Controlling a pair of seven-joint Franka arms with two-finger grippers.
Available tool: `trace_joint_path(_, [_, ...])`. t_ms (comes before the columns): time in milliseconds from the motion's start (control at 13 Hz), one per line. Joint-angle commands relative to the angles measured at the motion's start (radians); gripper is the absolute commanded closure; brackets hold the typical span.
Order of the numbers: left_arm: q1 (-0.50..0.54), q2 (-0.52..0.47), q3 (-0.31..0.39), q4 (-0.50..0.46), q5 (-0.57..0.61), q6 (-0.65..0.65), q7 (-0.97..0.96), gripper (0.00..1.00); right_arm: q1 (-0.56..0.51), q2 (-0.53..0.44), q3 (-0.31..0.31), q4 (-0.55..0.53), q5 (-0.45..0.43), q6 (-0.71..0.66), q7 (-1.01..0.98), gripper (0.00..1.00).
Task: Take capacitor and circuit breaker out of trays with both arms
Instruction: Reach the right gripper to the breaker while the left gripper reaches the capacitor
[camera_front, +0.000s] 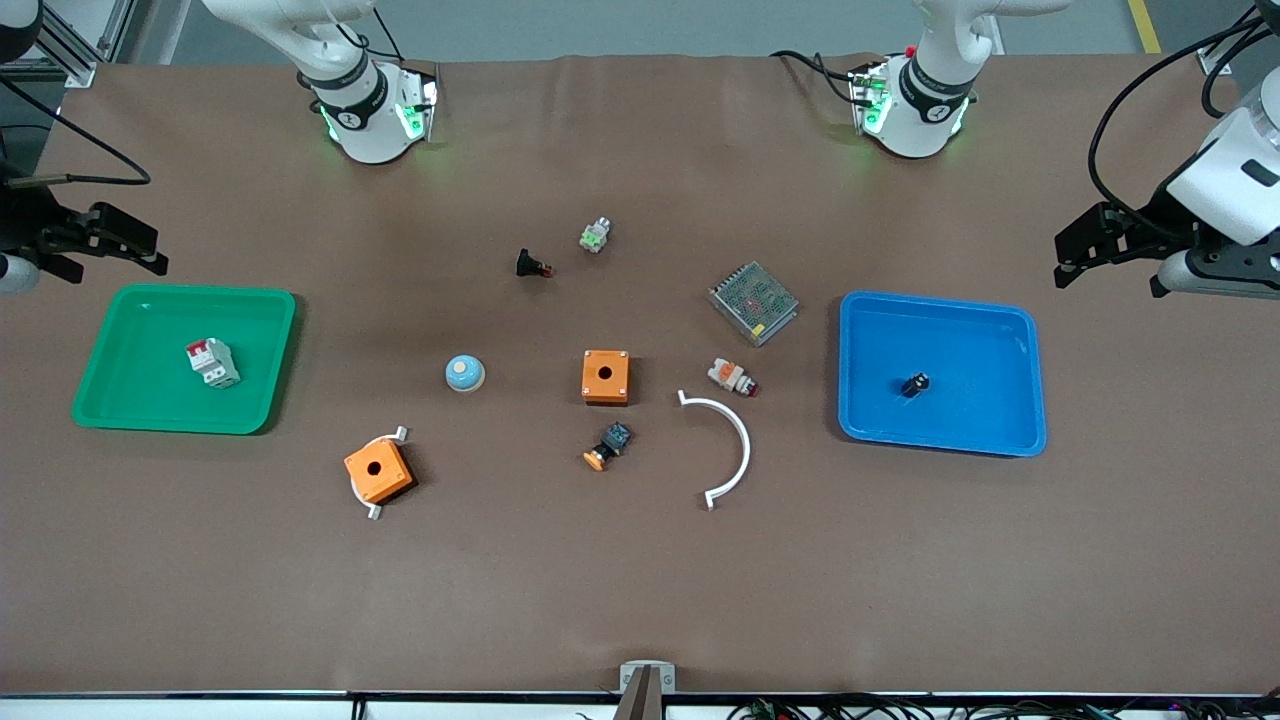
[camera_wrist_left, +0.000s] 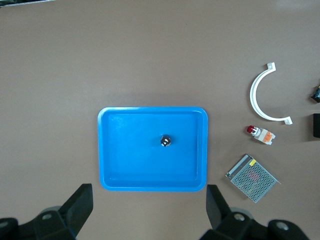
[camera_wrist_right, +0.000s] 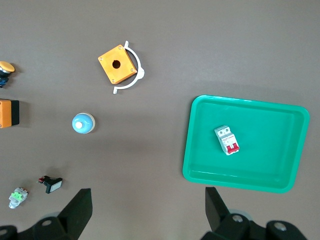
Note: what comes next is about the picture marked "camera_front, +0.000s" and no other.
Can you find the black base cable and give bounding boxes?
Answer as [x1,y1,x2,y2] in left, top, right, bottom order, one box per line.
[335,0,406,63]
[768,48,863,107]

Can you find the large white curved plastic arc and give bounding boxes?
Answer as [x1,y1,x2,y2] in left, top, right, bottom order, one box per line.
[677,389,753,512]

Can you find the dark camera mount pole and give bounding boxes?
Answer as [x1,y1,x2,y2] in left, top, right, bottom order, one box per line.
[612,668,665,720]

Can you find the black left base cable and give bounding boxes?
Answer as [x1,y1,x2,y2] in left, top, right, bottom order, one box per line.
[768,48,863,107]

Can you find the white table edge rail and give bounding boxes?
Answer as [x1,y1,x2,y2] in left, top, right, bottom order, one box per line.
[0,690,1280,720]

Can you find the orange head push button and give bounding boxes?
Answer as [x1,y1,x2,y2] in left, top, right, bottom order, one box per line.
[583,422,634,472]

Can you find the base connector plate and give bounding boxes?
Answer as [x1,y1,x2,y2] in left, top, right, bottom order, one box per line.
[848,60,893,137]
[398,64,439,143]

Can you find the metal mesh power supply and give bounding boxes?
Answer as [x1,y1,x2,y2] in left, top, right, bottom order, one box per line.
[708,261,800,348]

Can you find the white circuit breaker red switch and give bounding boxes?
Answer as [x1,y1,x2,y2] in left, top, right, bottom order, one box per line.
[185,338,242,390]

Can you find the blue plastic tray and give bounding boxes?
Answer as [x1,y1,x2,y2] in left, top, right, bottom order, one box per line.
[838,291,1048,458]

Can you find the right base connector plate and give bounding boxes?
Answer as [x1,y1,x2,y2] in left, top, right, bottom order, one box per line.
[398,64,439,143]

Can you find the orange white red switch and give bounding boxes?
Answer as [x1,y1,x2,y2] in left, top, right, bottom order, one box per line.
[707,358,760,399]

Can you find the black cable bundle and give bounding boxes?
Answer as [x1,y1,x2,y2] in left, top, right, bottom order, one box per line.
[725,693,1280,720]

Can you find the white curved plastic bracket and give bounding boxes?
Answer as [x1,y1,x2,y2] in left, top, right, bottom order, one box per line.
[352,426,411,522]

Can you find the grey metal clamp bracket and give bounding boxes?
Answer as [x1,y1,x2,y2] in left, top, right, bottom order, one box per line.
[619,661,677,694]

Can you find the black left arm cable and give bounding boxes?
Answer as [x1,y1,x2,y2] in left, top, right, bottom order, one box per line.
[1087,8,1280,213]

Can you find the black right base cable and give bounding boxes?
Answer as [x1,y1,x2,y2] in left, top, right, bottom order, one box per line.
[335,0,406,63]

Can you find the green plastic tray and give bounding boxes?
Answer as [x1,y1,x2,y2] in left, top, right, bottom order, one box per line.
[71,285,298,436]

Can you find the aluminium frame profile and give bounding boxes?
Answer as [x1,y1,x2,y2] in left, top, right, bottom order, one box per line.
[38,0,139,89]
[1196,0,1263,77]

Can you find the left base connector plate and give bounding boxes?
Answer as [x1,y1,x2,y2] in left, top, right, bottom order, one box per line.
[848,60,893,137]

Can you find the orange button box black base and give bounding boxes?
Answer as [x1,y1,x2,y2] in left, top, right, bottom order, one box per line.
[582,349,632,406]

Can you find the brown table mat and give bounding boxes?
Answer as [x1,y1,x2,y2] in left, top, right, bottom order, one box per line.
[0,54,1280,696]

